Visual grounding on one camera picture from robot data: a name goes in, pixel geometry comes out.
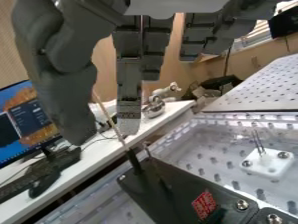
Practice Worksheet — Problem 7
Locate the white desk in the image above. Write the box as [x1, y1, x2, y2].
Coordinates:
[0, 99, 196, 224]

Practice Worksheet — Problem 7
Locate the small white square block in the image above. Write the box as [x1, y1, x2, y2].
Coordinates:
[238, 146, 296, 182]

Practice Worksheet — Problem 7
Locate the shiny metal bearing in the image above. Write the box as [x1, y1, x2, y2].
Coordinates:
[140, 98, 167, 120]

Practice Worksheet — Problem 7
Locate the black keyboard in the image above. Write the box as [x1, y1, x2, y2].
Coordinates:
[0, 163, 54, 205]

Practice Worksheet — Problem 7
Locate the computer monitor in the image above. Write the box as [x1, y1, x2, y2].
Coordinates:
[0, 79, 83, 170]

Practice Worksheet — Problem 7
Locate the black plate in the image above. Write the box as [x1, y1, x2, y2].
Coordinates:
[115, 155, 298, 224]

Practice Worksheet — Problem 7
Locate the small white jointed device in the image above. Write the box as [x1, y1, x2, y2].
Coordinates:
[148, 81, 183, 102]

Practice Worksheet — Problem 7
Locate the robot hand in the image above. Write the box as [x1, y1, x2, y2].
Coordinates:
[10, 0, 284, 146]

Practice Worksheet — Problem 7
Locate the clear box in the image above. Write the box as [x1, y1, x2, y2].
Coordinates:
[34, 111, 298, 224]

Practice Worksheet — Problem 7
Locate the black computer mouse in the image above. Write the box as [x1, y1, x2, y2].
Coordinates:
[27, 173, 62, 200]

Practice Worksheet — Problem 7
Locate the thin stick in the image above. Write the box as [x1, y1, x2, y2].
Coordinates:
[90, 89, 132, 154]

